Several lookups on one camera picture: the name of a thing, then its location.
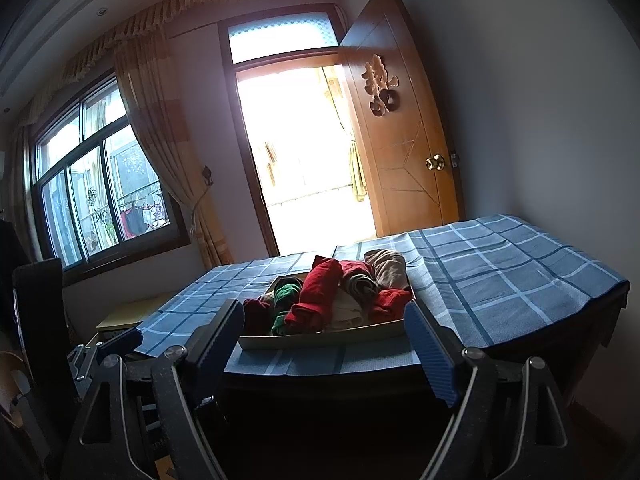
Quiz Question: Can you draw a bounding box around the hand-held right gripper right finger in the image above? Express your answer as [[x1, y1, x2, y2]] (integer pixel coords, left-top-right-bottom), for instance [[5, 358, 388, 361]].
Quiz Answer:
[[403, 299, 583, 480]]

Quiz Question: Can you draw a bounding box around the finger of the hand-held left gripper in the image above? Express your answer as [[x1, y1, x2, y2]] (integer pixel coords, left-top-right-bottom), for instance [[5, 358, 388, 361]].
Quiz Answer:
[[67, 327, 144, 386]]

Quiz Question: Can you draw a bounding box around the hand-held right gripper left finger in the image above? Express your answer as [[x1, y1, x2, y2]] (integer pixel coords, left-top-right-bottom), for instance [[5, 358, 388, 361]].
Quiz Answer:
[[60, 297, 246, 480]]

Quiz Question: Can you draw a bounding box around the maroon underwear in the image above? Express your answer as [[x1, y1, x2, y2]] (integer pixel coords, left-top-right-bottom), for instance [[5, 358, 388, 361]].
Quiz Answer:
[[243, 297, 277, 335]]

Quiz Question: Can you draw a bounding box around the red underwear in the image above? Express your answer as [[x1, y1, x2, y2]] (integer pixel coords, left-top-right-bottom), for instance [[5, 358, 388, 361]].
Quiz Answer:
[[369, 287, 415, 325], [283, 257, 346, 335]]

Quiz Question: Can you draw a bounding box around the green underwear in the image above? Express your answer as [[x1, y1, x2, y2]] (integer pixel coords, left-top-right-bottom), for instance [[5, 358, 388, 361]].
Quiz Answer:
[[269, 282, 310, 337]]

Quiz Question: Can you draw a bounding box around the beige underwear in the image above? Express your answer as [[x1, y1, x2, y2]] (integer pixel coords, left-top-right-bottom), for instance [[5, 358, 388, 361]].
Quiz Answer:
[[362, 248, 412, 292]]

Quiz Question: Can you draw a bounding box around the cream underwear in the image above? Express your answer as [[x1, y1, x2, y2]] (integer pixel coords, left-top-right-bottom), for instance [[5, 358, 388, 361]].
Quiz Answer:
[[324, 285, 365, 333]]

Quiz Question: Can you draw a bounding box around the grey striped underwear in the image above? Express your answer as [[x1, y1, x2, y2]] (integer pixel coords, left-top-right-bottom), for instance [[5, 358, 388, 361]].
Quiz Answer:
[[340, 260, 383, 303]]

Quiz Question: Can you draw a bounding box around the white shallow tray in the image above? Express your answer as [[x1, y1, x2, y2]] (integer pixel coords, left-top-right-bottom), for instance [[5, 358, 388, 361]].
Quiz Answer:
[[237, 270, 418, 352]]

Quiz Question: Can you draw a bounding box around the yellow low table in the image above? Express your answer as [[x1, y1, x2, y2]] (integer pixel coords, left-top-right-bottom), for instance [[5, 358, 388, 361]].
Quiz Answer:
[[95, 291, 177, 333]]

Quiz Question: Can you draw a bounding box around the blue plaid tablecloth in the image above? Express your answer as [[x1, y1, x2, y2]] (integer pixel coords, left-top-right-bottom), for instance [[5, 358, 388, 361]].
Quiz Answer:
[[134, 214, 631, 378]]

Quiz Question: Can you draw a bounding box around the tan patterned curtain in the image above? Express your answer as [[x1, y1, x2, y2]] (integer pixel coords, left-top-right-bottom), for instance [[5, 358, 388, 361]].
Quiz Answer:
[[7, 125, 41, 263], [114, 25, 236, 271]]

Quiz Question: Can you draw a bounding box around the laundry on clothesline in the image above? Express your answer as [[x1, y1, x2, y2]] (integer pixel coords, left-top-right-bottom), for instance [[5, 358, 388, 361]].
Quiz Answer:
[[117, 195, 168, 238]]

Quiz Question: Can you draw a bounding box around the dark wooden table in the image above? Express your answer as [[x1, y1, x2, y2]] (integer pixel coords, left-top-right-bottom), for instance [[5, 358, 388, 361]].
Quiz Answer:
[[215, 280, 631, 480]]

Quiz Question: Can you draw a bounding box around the dark framed window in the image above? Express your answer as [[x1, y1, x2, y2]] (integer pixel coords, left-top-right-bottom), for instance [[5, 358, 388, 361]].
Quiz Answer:
[[30, 67, 192, 273]]

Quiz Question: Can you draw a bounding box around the yellow hanging towel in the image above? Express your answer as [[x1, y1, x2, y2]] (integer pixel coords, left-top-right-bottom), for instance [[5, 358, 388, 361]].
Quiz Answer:
[[348, 140, 368, 203]]

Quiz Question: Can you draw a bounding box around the wooden door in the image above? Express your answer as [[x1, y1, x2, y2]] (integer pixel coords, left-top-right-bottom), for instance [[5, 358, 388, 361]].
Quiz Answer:
[[337, 0, 466, 238]]

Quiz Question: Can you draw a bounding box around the golden door ornament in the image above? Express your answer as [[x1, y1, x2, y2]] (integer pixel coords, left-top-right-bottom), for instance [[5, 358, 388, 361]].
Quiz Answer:
[[363, 57, 402, 115]]

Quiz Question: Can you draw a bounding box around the pleated curtain valance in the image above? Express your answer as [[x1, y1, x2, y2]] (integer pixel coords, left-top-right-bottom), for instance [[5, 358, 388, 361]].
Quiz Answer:
[[20, 0, 346, 128]]

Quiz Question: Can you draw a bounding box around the brown doorway frame with transom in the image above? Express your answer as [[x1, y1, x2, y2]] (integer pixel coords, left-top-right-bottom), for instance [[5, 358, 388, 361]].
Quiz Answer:
[[218, 2, 376, 257]]

